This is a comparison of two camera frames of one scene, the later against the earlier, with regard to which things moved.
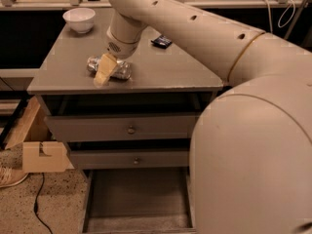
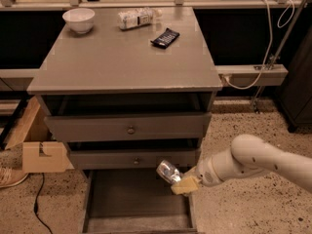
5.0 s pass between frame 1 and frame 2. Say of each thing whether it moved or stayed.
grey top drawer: stayed
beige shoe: stayed
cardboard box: stayed
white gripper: moved
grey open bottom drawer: stayed
